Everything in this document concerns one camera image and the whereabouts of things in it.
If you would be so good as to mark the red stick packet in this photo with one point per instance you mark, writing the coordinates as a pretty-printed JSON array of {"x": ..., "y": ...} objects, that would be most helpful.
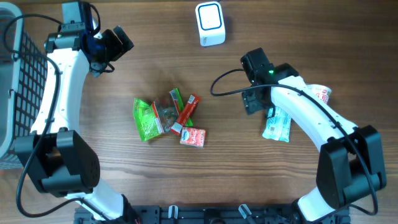
[{"x": 180, "y": 122}]

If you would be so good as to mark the teal tissue pack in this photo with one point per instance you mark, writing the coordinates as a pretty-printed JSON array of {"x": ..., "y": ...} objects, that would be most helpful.
[{"x": 277, "y": 125}]

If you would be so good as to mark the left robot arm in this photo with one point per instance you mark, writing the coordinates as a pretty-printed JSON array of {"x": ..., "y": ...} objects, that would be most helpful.
[{"x": 54, "y": 156}]

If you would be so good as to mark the grey plastic shopping basket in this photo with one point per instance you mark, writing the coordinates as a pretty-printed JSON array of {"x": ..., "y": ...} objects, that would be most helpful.
[{"x": 22, "y": 84}]

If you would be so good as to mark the white barcode scanner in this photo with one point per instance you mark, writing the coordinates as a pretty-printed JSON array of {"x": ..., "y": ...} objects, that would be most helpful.
[{"x": 210, "y": 22}]

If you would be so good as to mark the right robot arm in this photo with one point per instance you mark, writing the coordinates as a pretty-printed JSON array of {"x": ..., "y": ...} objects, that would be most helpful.
[{"x": 351, "y": 162}]

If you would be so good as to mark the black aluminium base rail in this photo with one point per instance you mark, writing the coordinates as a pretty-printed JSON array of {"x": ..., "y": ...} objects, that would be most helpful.
[{"x": 269, "y": 214}]

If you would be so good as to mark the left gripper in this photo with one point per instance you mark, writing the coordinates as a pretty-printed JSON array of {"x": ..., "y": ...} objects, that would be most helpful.
[{"x": 119, "y": 48}]

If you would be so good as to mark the green snack bag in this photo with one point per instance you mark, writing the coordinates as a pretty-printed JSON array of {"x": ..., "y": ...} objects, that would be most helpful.
[{"x": 147, "y": 122}]

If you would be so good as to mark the instant noodle cup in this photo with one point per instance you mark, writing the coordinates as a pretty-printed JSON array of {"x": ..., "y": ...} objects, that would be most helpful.
[{"x": 321, "y": 91}]

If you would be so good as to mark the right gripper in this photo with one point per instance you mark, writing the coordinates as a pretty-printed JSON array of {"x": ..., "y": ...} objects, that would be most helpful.
[{"x": 251, "y": 103}]

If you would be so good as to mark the clear candy bag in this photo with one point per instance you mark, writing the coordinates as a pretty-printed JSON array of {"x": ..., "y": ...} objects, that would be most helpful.
[{"x": 167, "y": 109}]

